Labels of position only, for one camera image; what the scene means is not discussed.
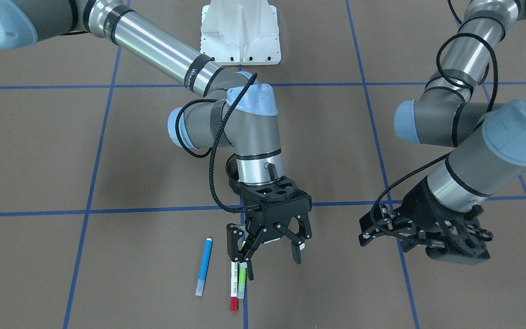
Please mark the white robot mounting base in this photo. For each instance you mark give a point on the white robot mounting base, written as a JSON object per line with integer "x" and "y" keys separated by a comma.
{"x": 240, "y": 32}

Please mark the white marker with red cap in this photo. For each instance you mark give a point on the white marker with red cap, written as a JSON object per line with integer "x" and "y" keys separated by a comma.
{"x": 234, "y": 275}

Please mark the green highlighter pen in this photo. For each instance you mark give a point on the green highlighter pen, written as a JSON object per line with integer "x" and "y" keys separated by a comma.
{"x": 242, "y": 277}

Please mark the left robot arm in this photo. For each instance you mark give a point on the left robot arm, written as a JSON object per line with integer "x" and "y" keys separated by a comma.
{"x": 488, "y": 139}

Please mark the blue highlighter pen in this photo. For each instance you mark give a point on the blue highlighter pen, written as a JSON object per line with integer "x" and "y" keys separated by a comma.
{"x": 204, "y": 265}

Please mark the black mesh pen cup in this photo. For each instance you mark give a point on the black mesh pen cup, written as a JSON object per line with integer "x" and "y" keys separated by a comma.
{"x": 231, "y": 169}

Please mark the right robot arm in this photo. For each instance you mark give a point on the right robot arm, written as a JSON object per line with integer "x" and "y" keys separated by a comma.
{"x": 233, "y": 123}

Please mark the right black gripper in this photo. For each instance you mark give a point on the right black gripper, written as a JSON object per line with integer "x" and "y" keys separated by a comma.
{"x": 266, "y": 227}

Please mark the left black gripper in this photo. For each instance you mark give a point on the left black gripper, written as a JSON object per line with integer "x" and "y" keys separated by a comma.
{"x": 423, "y": 205}

